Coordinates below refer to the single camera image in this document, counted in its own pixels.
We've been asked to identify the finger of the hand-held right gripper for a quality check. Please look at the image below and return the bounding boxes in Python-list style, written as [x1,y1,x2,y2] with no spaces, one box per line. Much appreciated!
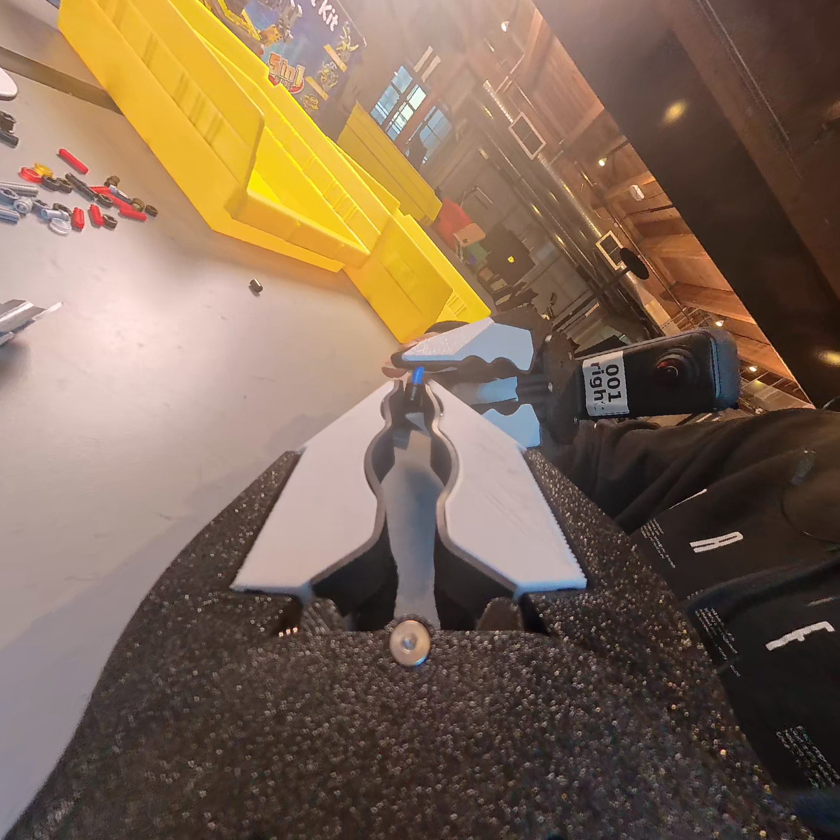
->
[391,317,536,376]
[453,376,543,450]

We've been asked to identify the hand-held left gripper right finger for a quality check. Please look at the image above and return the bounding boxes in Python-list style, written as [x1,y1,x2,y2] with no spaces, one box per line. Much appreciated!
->
[425,381,588,630]

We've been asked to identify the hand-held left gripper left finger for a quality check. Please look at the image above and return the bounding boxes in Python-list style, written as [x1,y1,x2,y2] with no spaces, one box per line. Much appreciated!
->
[231,381,403,632]

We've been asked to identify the yellow plastic bin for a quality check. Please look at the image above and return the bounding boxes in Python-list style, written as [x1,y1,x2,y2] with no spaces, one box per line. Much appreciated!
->
[344,211,493,343]
[58,0,403,273]

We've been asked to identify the silver toy scoop part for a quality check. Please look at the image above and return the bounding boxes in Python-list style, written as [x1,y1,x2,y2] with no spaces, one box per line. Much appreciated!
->
[0,298,63,345]

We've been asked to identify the pile of small toy parts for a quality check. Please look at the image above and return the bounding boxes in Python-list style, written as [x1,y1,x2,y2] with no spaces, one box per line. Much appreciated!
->
[0,110,160,236]

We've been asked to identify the grey desk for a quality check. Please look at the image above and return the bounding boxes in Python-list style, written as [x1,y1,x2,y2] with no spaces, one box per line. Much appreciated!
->
[0,0,408,821]

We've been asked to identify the stacked yellow bins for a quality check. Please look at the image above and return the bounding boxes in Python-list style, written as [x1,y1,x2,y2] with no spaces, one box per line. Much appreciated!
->
[338,101,442,224]

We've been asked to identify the person's black jacket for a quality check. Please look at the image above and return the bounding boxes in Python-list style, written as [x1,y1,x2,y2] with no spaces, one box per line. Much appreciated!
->
[626,472,840,798]

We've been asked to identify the yellow picture toy box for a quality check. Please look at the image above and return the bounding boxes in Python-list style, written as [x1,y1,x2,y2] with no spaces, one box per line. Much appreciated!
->
[203,0,367,122]

